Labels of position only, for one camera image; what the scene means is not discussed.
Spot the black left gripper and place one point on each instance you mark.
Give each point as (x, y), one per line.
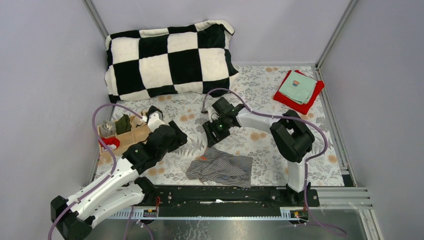
(180, 138)

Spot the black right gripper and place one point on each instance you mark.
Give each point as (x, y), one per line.
(209, 127)

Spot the grey striped underwear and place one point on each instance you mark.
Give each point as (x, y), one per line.
(222, 168)

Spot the wooden divided organizer box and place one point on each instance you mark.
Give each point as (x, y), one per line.
(132, 137)

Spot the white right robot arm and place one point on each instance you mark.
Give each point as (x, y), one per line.
(290, 134)

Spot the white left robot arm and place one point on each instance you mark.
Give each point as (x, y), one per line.
(122, 186)

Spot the beige rolled sock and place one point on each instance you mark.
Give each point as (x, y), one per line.
(138, 121)

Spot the dark green rolled sock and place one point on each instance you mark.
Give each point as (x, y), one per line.
(123, 125)

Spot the floral patterned bed sheet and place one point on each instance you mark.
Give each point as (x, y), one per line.
(256, 85)

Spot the grey rolled sock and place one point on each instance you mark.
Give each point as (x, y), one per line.
(107, 129)

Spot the red rolled sock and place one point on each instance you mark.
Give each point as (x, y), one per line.
(111, 142)

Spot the black white checkered pillow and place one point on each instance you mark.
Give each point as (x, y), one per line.
(146, 63)

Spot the red folded garment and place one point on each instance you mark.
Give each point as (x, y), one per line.
(303, 109)

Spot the mint green folded cloth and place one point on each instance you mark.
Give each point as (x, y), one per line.
(298, 87)

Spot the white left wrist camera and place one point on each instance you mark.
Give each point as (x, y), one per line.
(154, 118)

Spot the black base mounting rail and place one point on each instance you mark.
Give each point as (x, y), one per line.
(225, 201)

